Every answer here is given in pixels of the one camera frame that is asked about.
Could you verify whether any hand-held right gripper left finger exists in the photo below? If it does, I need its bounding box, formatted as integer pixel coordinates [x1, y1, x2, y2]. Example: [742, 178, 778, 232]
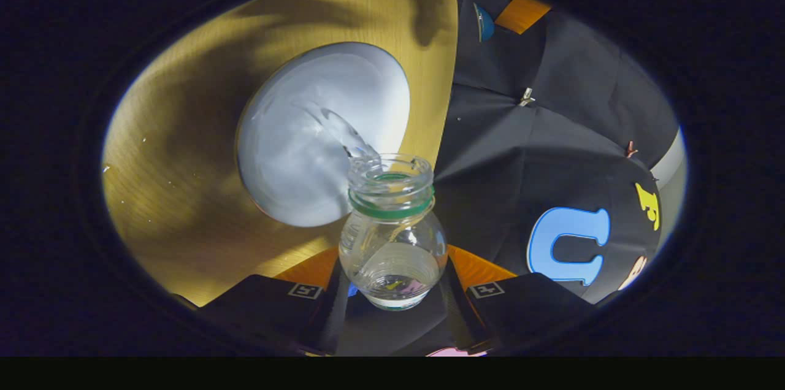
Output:
[195, 246, 351, 356]

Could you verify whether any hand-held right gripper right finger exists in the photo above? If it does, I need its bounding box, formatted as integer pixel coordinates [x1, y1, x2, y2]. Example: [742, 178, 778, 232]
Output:
[444, 244, 595, 352]

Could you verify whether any teal teacup lid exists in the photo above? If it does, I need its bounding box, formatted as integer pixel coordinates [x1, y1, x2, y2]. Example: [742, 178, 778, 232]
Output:
[473, 3, 496, 43]

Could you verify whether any clear plastic water bottle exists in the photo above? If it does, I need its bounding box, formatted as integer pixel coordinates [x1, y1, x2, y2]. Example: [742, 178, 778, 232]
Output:
[338, 153, 449, 312]

